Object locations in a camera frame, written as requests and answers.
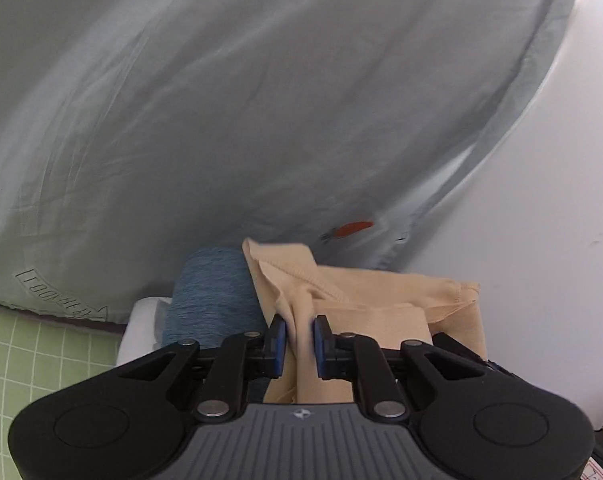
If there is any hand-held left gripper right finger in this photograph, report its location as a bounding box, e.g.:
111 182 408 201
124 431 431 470
314 315 489 420

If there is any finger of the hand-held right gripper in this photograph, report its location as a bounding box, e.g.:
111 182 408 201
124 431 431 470
431 331 509 378

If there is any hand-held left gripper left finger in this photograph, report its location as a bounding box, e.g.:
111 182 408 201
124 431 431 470
116 314 287 422

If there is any beige long sleeve shirt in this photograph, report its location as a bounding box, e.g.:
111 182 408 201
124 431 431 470
242 238 489 406

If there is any blue grey folded garment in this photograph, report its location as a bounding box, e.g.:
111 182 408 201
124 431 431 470
162 247 275 396

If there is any light grey folded garment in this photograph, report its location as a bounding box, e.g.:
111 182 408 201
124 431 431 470
153 307 172 351

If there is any white folded garment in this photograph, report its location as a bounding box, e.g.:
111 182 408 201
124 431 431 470
116 296 175 368

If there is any grey carrot print sheet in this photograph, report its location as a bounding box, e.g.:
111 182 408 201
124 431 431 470
0 0 582 326

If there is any green grid mat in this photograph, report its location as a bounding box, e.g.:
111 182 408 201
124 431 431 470
0 305 125 480

